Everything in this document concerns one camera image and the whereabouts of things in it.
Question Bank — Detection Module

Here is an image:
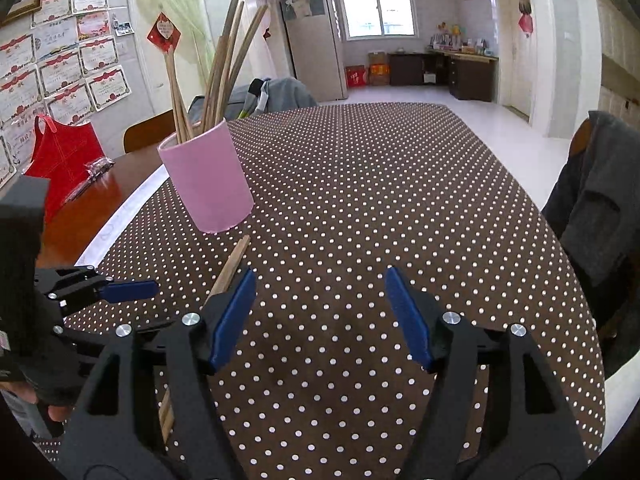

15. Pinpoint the wooden chopstick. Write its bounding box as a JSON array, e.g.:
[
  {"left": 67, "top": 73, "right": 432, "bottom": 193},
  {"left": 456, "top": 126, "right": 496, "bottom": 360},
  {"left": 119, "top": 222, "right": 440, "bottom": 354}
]
[
  {"left": 198, "top": 34, "right": 229, "bottom": 133},
  {"left": 160, "top": 237, "right": 253, "bottom": 444},
  {"left": 224, "top": 4, "right": 268, "bottom": 111},
  {"left": 201, "top": 0, "right": 242, "bottom": 133},
  {"left": 157, "top": 234, "right": 252, "bottom": 430},
  {"left": 162, "top": 49, "right": 193, "bottom": 144},
  {"left": 210, "top": 0, "right": 244, "bottom": 127},
  {"left": 167, "top": 54, "right": 196, "bottom": 142}
]

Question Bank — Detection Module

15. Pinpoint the person's left hand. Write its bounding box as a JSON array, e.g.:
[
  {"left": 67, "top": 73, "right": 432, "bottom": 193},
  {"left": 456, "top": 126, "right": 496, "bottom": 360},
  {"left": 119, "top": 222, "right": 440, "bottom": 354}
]
[{"left": 0, "top": 382, "right": 73, "bottom": 422}]

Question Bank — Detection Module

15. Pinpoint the plastic packet on table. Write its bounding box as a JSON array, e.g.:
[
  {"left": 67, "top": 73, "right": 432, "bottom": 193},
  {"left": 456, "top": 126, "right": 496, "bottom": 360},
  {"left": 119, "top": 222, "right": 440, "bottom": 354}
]
[{"left": 65, "top": 156, "right": 114, "bottom": 203}]

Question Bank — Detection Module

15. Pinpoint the red tote bag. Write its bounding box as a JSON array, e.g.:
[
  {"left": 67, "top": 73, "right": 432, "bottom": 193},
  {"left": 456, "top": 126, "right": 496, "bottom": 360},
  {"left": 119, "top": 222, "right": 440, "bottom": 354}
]
[{"left": 26, "top": 115, "right": 104, "bottom": 223}]

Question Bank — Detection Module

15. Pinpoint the brown wooden chair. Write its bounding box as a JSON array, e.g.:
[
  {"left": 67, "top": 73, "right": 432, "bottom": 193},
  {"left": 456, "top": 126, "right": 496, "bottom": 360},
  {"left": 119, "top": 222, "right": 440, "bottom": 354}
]
[{"left": 122, "top": 110, "right": 176, "bottom": 154}]

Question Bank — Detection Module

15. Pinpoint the brown polka dot tablecloth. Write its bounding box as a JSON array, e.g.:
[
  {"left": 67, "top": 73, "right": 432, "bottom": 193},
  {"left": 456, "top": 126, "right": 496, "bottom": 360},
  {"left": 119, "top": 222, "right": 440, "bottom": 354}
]
[{"left": 67, "top": 103, "right": 605, "bottom": 479}]

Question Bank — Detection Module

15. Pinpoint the pink cylindrical cup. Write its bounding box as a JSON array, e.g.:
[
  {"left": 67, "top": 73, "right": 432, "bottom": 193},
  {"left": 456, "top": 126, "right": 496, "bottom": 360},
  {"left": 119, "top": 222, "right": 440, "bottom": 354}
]
[{"left": 157, "top": 122, "right": 254, "bottom": 234}]

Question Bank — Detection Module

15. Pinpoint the dark jacket on chair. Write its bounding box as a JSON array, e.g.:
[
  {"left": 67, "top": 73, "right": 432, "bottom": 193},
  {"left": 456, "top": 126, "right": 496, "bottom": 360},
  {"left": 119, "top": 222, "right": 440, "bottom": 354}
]
[{"left": 542, "top": 110, "right": 639, "bottom": 377}]

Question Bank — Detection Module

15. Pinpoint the grey jacket on chair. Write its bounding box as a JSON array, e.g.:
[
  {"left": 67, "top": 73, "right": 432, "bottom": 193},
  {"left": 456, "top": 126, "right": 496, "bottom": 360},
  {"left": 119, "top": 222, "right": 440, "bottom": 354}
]
[{"left": 186, "top": 76, "right": 319, "bottom": 123}]

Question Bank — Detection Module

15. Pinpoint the light green curtain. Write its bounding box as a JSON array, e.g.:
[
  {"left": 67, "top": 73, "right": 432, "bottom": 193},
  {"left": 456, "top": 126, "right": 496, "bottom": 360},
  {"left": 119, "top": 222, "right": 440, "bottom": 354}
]
[{"left": 137, "top": 0, "right": 214, "bottom": 105}]

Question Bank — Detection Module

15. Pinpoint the red cardboard box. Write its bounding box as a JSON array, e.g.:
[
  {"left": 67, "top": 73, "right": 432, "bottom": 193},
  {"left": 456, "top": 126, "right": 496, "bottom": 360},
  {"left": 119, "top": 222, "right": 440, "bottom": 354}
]
[{"left": 345, "top": 65, "right": 368, "bottom": 89}]

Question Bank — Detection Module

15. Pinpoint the silver refrigerator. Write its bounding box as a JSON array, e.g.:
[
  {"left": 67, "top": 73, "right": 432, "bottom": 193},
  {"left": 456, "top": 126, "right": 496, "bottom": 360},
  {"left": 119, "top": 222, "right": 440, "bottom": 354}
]
[{"left": 280, "top": 0, "right": 348, "bottom": 102}]

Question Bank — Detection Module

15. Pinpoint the dark wooden desk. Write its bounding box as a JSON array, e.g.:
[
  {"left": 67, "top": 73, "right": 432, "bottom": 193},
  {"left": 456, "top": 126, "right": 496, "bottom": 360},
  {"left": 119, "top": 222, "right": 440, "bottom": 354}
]
[{"left": 388, "top": 50, "right": 498, "bottom": 102}]

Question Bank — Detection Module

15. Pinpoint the red door hanging ornament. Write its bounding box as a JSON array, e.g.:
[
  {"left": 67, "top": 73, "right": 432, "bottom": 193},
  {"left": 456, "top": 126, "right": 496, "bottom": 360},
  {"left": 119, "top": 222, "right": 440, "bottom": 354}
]
[{"left": 518, "top": 0, "right": 534, "bottom": 38}]

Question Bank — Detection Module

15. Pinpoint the red diamond wall decoration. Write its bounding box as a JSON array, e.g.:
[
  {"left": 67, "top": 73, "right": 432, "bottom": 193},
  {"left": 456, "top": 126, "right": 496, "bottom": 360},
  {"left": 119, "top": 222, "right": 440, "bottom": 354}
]
[{"left": 146, "top": 12, "right": 181, "bottom": 53}]

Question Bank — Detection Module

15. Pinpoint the white wall cabinet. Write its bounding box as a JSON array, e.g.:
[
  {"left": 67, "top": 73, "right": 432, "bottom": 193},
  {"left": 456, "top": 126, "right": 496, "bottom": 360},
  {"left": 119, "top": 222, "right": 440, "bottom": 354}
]
[{"left": 575, "top": 0, "right": 640, "bottom": 128}]

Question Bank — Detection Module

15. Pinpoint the window with white frame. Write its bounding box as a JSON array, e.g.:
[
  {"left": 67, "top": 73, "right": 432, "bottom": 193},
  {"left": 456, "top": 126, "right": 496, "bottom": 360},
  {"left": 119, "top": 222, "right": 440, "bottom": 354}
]
[{"left": 341, "top": 0, "right": 418, "bottom": 40}]

